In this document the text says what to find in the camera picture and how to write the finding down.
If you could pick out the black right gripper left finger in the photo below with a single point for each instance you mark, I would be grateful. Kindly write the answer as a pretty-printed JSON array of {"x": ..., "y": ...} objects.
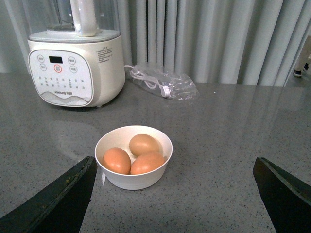
[{"x": 58, "y": 208}]

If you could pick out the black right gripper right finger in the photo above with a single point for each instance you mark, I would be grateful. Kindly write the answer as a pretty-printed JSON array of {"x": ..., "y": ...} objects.
[{"x": 286, "y": 198}]

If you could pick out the brown egg bowl left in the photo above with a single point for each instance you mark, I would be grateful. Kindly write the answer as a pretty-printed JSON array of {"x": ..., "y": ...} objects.
[{"x": 117, "y": 160}]

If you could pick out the brown egg bowl right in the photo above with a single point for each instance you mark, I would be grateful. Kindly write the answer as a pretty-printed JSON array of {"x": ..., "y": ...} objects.
[{"x": 146, "y": 163}]

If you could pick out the pale brown egg bowl back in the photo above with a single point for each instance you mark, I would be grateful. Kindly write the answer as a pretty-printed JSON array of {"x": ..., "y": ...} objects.
[{"x": 142, "y": 143}]

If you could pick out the white round bowl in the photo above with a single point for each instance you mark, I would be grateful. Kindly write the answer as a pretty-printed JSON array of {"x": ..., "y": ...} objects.
[{"x": 120, "y": 137}]

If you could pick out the person's shoes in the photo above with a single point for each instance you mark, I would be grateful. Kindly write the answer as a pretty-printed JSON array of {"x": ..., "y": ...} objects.
[{"x": 298, "y": 73}]

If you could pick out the white Joyoung blender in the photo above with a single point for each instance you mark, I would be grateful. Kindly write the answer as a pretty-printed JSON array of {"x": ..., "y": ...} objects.
[{"x": 76, "y": 57}]

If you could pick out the clear plastic bag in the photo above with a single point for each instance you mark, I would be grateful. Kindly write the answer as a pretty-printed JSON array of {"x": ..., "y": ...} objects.
[{"x": 162, "y": 82}]

